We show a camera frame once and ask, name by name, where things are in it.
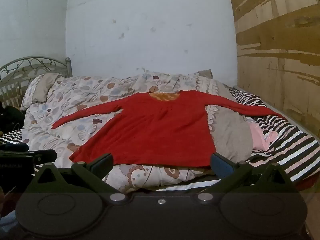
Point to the patterned white duvet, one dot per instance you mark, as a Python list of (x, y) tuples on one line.
[(75, 92)]

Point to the grey patterned pillow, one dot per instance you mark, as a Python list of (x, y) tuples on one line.
[(41, 90)]

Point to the metal bed headboard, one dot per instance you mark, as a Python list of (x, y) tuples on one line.
[(15, 67)]

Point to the pink cloth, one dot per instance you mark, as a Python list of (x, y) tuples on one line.
[(260, 135)]

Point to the brown cushion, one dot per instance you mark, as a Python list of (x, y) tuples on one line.
[(206, 73)]

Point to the black white striped bed sheet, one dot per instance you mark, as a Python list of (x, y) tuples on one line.
[(287, 140)]

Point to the plywood board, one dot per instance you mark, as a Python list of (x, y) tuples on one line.
[(280, 42)]

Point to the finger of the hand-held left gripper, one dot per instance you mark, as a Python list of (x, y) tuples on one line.
[(15, 147), (45, 156)]

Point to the red long-sleeved sweater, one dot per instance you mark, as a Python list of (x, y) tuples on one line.
[(155, 130)]

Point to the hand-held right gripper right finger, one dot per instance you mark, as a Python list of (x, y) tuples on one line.
[(221, 165)]

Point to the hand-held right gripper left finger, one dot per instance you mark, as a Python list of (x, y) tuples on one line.
[(101, 165)]

